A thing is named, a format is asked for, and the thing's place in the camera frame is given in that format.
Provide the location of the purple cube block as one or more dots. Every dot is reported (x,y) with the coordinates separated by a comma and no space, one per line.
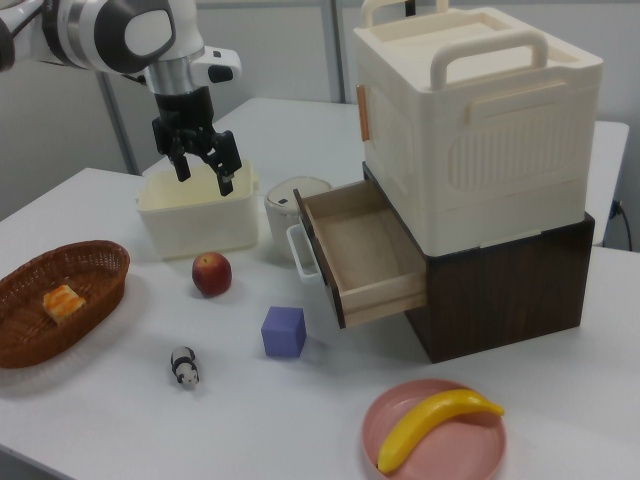
(282,334)

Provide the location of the yellow toy banana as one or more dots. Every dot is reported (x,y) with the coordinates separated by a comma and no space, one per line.
(425,425)

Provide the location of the cream plastic open bin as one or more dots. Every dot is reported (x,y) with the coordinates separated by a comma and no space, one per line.
(200,225)

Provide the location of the brown wicker basket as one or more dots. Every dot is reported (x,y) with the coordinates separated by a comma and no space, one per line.
(30,340)

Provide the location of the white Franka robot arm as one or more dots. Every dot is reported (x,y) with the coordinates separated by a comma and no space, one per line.
(100,30)

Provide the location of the panda toy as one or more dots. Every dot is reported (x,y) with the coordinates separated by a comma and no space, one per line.
(184,367)

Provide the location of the small white lidded trash can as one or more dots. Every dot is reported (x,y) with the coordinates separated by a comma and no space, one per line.
(280,220)

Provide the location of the pink plate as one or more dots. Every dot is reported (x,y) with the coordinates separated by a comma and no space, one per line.
(450,450)

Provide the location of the cream plastic storage box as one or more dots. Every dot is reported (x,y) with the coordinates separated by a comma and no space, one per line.
(475,150)

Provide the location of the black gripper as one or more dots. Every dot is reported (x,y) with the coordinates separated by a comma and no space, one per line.
(182,117)

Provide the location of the red apple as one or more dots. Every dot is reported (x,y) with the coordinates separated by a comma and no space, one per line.
(212,275)

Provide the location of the toy bread with orange glaze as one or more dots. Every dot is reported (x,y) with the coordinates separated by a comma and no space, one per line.
(62,304)

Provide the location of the dark wood cabinet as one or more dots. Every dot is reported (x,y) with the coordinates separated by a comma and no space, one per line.
(500,300)

